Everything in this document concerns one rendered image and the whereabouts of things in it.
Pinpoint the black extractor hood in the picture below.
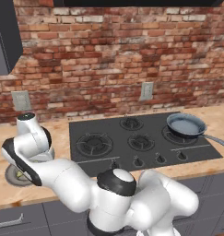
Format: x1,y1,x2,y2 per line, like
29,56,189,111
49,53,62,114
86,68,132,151
53,0,224,8

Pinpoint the black hob knob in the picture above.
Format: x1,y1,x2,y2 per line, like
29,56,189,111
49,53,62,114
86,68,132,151
132,155,144,167
109,159,121,171
155,152,167,164
176,149,189,161

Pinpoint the grey round plate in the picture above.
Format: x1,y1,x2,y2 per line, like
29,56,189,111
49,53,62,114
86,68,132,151
5,161,35,187

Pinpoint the dark blue frying pan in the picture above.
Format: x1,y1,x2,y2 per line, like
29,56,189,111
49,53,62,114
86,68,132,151
165,112,224,149

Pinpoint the black hob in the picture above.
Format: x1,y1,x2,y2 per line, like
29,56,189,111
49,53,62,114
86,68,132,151
68,111,224,178

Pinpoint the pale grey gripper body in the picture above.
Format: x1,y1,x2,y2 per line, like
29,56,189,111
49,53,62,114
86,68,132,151
29,147,55,163

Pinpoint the silver drawer handle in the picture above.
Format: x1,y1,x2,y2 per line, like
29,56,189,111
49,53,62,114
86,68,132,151
0,212,25,230

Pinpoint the grey wall socket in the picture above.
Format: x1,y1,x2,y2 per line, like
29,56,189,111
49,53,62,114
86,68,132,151
11,89,32,112
139,81,155,101

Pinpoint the dark grey cupboard door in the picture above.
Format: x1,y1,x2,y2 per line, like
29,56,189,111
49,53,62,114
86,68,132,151
41,198,90,236

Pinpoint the dark grey wall cupboard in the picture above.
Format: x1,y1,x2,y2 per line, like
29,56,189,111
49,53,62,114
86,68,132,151
0,0,24,77

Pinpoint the dark grey drawer front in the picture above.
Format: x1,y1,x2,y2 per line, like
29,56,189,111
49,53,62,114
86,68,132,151
176,175,215,199
0,202,52,236
205,171,224,196

